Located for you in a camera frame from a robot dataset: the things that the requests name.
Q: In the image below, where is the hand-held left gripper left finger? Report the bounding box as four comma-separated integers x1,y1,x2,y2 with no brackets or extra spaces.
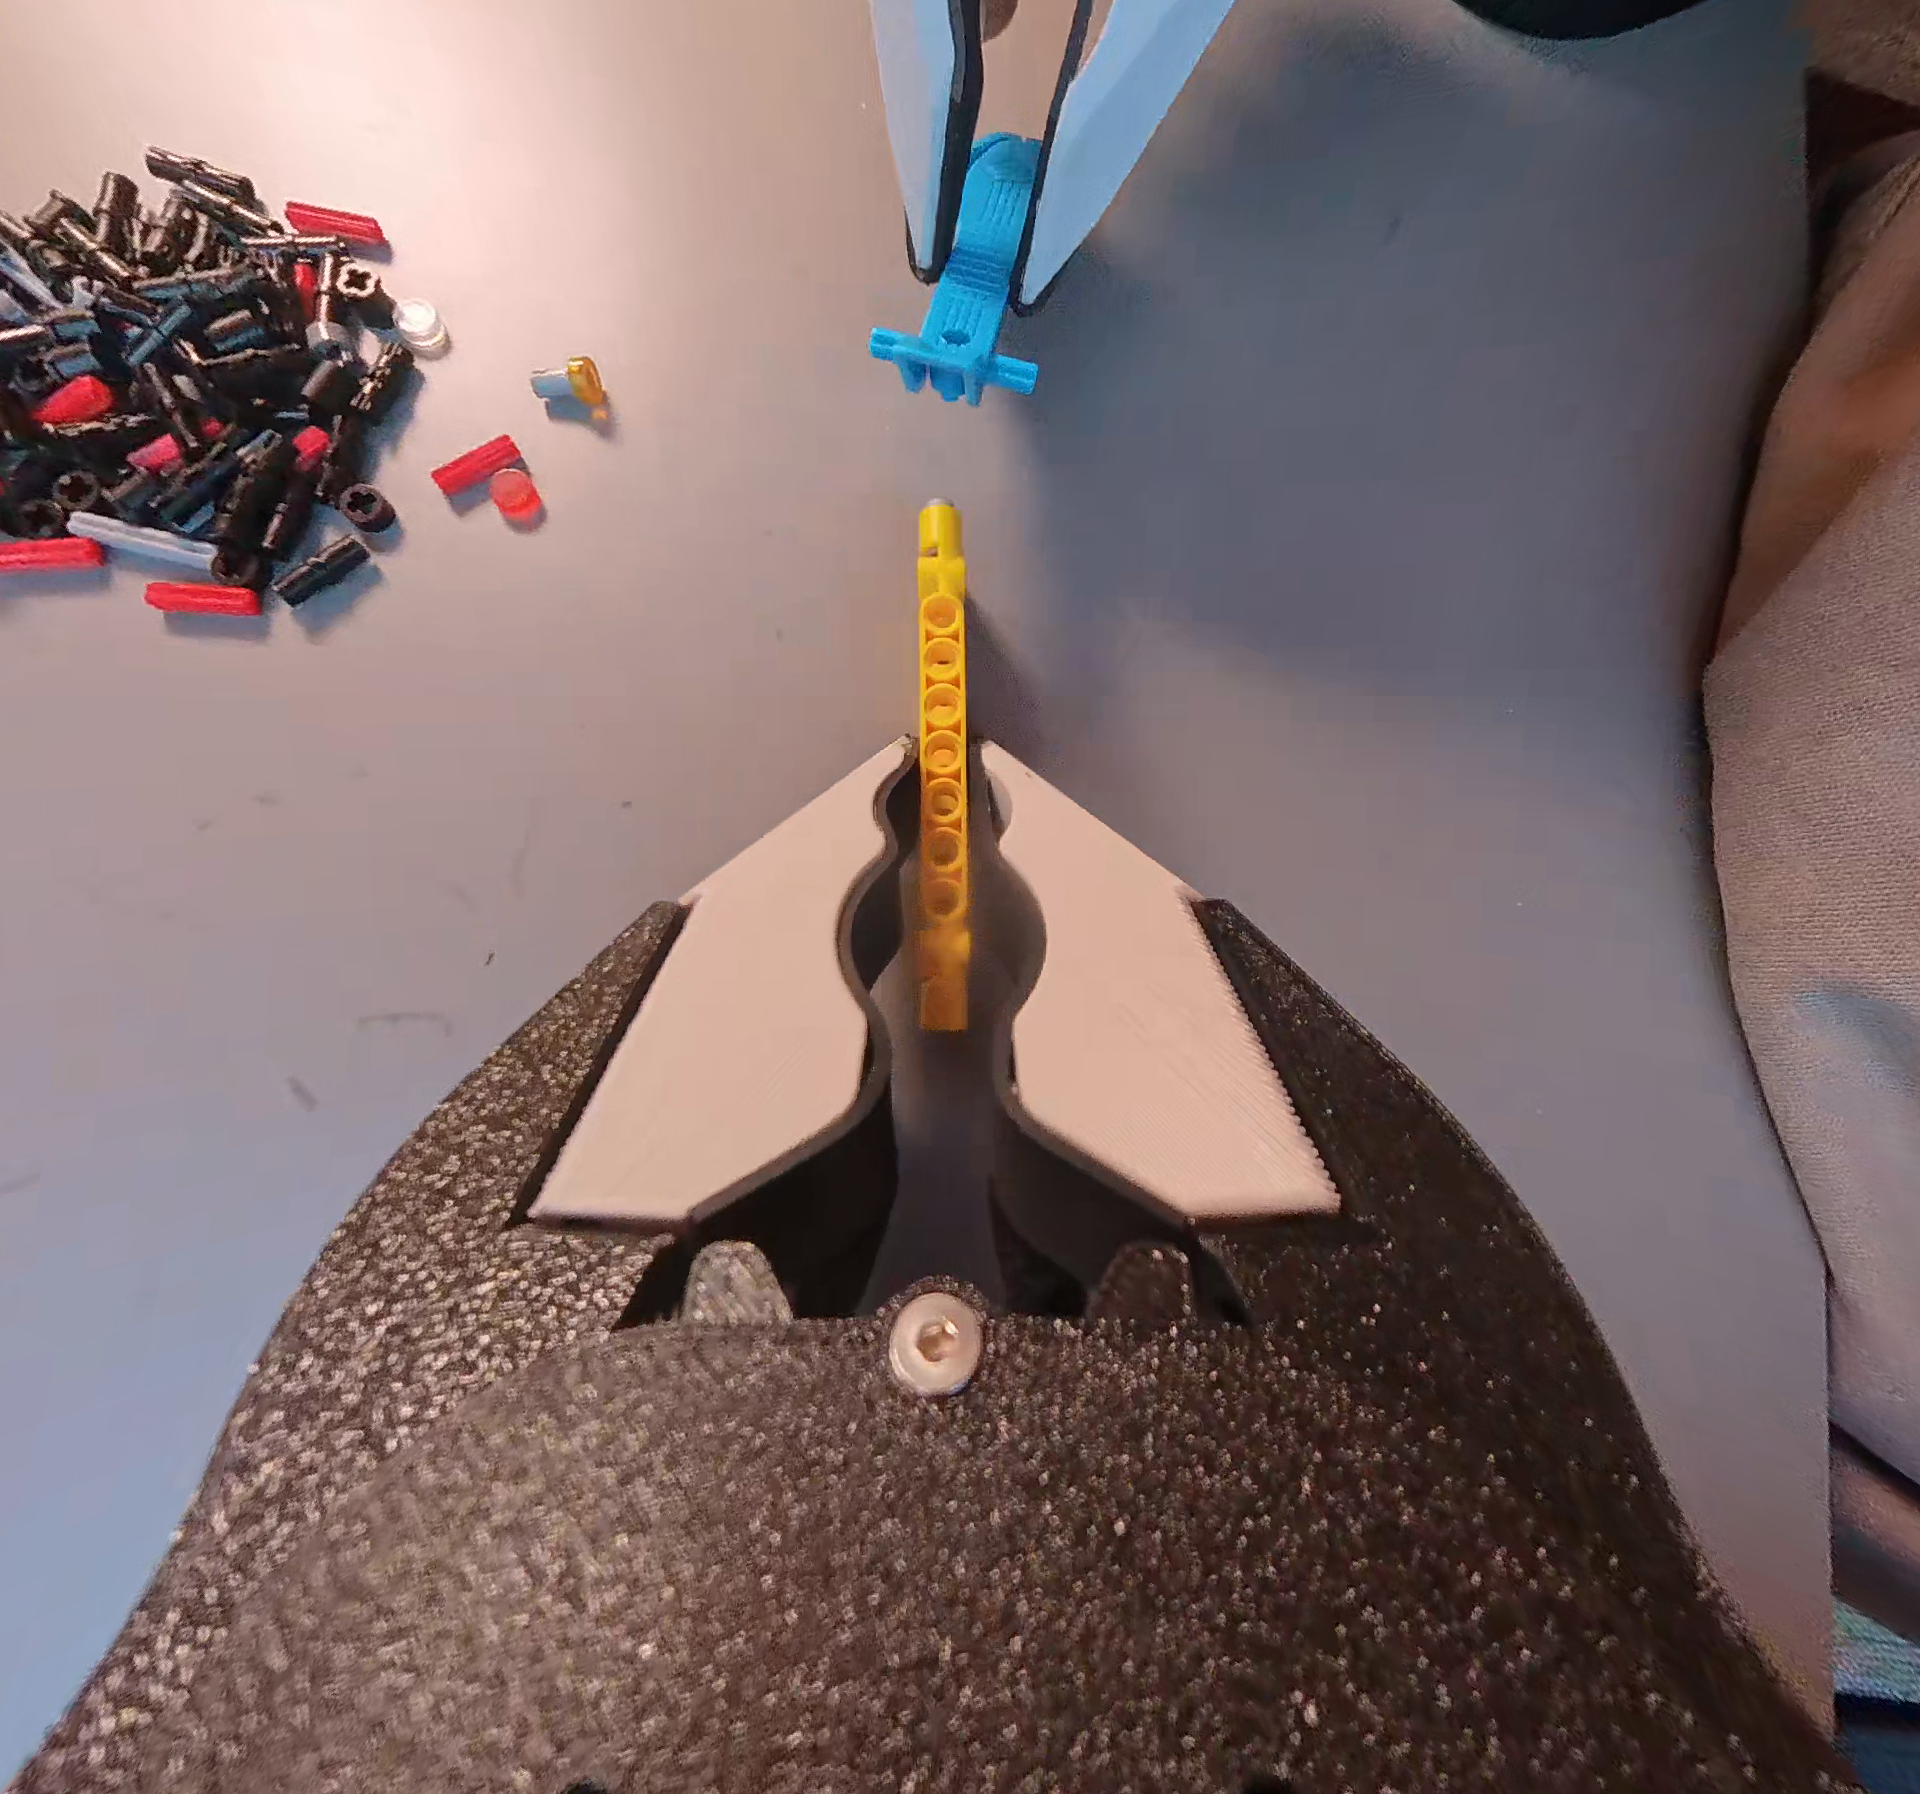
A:
528,739,916,1319

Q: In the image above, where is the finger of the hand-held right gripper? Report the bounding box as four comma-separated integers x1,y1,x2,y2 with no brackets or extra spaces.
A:
853,0,993,285
1014,0,1316,320

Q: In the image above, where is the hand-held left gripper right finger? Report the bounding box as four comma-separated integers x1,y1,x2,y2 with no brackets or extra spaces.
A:
971,740,1345,1308

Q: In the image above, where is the blue brick separator tool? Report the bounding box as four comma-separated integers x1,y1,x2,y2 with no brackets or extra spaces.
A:
867,132,1042,407

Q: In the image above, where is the yellow perforated brick beam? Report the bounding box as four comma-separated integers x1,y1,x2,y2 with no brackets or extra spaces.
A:
914,496,980,1034

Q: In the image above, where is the grey desk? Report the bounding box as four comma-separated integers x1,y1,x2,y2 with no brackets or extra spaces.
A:
0,0,1840,1749

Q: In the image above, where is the pile of small connector pins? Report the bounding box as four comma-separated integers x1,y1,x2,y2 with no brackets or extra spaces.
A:
0,143,428,621

